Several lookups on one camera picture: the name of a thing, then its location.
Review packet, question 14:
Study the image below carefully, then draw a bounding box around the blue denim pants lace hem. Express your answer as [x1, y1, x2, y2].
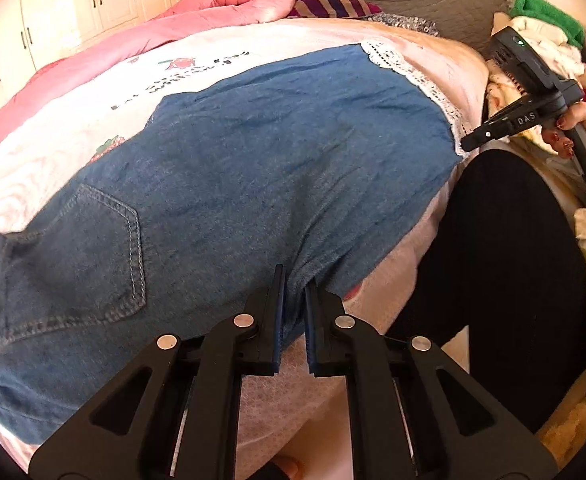
[0, 44, 459, 444]

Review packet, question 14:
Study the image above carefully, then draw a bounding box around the green cloth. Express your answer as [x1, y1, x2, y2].
[509, 0, 586, 49]

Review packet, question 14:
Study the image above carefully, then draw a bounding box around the white glossy wardrobe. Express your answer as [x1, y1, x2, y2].
[0, 0, 179, 96]

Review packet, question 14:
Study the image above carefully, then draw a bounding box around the striped purple pillow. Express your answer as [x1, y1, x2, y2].
[289, 0, 382, 18]

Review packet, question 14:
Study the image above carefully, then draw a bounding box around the pink quilt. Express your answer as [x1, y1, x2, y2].
[0, 0, 295, 144]

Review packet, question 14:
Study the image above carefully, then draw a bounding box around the black trousers leg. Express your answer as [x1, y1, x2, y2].
[386, 150, 586, 432]

